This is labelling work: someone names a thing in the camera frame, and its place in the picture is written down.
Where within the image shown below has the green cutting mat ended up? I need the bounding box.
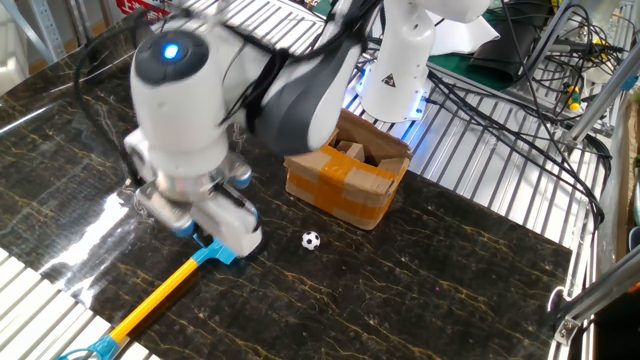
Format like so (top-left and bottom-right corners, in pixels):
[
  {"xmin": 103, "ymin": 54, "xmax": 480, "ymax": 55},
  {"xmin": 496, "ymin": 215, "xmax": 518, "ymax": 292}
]
[{"xmin": 427, "ymin": 9, "xmax": 521, "ymax": 92}]

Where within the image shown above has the red printed sign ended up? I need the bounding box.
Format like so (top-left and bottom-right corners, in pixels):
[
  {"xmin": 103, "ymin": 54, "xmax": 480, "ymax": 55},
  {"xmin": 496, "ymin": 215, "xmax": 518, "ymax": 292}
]
[{"xmin": 115, "ymin": 0, "xmax": 171, "ymax": 19}]

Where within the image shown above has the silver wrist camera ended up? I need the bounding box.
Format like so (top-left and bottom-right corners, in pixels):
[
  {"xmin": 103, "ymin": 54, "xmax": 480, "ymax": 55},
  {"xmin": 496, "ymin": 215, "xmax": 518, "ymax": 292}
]
[{"xmin": 134, "ymin": 182, "xmax": 197, "ymax": 239}]

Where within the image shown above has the black bag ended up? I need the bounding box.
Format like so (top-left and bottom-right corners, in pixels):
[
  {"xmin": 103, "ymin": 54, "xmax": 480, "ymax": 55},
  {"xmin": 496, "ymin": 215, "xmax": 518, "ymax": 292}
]
[{"xmin": 472, "ymin": 19, "xmax": 549, "ymax": 84}]

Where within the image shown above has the black cable bundle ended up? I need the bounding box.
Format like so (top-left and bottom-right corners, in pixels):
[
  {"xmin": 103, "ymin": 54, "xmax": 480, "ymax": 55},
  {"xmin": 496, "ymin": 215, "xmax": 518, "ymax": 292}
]
[{"xmin": 424, "ymin": 0, "xmax": 614, "ymax": 229}]

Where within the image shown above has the grey metal shelf frame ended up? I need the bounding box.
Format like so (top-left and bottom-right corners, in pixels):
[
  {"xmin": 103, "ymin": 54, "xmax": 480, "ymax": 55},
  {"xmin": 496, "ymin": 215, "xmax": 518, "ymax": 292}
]
[{"xmin": 0, "ymin": 0, "xmax": 69, "ymax": 64}]

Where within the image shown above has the aluminium profile with bracket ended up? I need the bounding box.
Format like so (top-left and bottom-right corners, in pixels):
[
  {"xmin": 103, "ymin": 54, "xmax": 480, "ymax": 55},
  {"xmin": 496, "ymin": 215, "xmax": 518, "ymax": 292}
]
[{"xmin": 552, "ymin": 254, "xmax": 640, "ymax": 346}]

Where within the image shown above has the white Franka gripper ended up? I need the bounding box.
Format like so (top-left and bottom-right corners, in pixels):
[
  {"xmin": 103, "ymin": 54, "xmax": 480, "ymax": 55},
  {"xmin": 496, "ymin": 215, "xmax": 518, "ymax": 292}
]
[{"xmin": 123, "ymin": 129, "xmax": 264, "ymax": 259}]

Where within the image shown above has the thin aluminium post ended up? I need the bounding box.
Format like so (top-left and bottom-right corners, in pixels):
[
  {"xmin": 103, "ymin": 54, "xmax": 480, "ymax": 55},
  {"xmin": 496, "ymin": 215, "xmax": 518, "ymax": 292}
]
[{"xmin": 524, "ymin": 0, "xmax": 581, "ymax": 71}]

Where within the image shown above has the white sheet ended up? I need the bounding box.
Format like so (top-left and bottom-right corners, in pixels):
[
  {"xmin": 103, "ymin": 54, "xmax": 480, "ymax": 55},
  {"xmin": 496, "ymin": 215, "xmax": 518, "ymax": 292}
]
[{"xmin": 429, "ymin": 14, "xmax": 501, "ymax": 56}]

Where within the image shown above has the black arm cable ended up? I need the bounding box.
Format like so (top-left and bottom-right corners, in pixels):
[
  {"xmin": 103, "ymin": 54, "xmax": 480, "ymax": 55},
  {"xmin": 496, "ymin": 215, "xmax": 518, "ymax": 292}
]
[{"xmin": 73, "ymin": 9, "xmax": 381, "ymax": 186}]

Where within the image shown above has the blue yellow toy shovel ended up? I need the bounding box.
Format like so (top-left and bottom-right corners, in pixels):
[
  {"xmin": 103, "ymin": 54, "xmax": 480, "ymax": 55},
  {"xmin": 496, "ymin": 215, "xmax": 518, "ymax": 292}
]
[{"xmin": 57, "ymin": 238, "xmax": 239, "ymax": 360}]

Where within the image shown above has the slanted aluminium profile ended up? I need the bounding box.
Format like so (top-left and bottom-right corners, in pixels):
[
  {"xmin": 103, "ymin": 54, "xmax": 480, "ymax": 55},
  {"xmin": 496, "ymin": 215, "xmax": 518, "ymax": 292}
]
[{"xmin": 567, "ymin": 52, "xmax": 640, "ymax": 144}]

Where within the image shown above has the cardboard box with orange tape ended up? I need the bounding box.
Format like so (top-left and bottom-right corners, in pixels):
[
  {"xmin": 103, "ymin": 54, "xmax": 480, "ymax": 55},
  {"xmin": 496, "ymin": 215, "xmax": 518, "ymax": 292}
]
[{"xmin": 283, "ymin": 108, "xmax": 414, "ymax": 231}]

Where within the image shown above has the yellow green screwdriver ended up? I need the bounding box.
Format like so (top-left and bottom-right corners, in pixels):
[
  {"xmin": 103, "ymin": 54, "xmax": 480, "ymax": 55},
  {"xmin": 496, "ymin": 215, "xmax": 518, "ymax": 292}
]
[{"xmin": 563, "ymin": 83, "xmax": 583, "ymax": 112}]

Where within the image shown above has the black marble pattern mat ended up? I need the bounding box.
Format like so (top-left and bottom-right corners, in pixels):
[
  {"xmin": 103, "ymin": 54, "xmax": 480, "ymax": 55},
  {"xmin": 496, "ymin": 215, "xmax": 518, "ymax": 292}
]
[{"xmin": 0, "ymin": 9, "xmax": 574, "ymax": 360}]

